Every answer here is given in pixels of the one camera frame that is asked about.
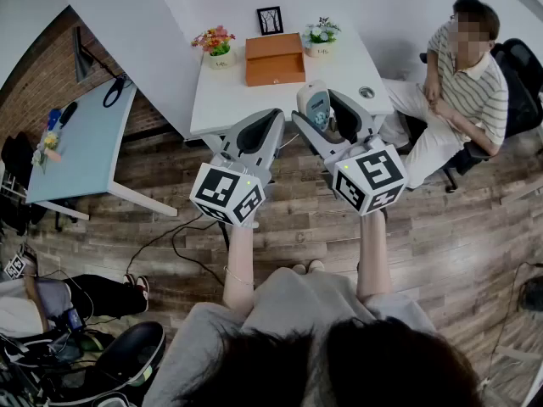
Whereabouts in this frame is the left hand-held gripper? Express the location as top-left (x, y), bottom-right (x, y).
top-left (189, 108), bottom-right (287, 229)

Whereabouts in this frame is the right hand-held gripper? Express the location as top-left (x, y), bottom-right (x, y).
top-left (291, 89), bottom-right (409, 217)

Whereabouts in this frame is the white handheld device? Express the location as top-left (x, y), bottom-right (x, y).
top-left (296, 80), bottom-right (331, 132)

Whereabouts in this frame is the orange wooden box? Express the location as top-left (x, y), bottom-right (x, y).
top-left (244, 32), bottom-right (307, 88)

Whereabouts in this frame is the person's left forearm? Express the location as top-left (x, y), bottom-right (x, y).
top-left (221, 221), bottom-right (256, 315)

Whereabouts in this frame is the person's right forearm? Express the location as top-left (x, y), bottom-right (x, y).
top-left (355, 209), bottom-right (394, 304)

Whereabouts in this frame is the blue white flowers white pot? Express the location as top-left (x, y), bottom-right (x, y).
top-left (301, 15), bottom-right (342, 59)

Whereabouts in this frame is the red yellow flowers white pot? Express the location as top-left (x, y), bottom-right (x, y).
top-left (190, 25), bottom-right (237, 70)

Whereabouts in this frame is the person's grey dress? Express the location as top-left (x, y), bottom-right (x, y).
top-left (142, 266), bottom-right (439, 407)

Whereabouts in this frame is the light blue table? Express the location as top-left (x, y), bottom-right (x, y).
top-left (25, 76), bottom-right (179, 221)

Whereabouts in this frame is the small black oval object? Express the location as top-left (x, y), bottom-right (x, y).
top-left (59, 100), bottom-right (79, 125)

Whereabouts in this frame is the black desk lamp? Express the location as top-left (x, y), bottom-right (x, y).
top-left (71, 25), bottom-right (129, 109)

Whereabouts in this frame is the small pastel flower bunch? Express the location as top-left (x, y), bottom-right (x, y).
top-left (31, 131), bottom-right (63, 174)

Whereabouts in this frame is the black round seat chair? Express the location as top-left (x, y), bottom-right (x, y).
top-left (90, 321), bottom-right (167, 403)

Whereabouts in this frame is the black picture frame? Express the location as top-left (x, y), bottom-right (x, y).
top-left (255, 5), bottom-right (285, 36)

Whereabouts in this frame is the black floor cable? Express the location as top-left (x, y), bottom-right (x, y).
top-left (126, 213), bottom-right (231, 288)

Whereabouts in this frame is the thin silver bracelet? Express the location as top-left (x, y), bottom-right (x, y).
top-left (222, 265), bottom-right (255, 288)

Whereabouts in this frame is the thin black cable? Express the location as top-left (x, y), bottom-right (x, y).
top-left (484, 260), bottom-right (543, 386)

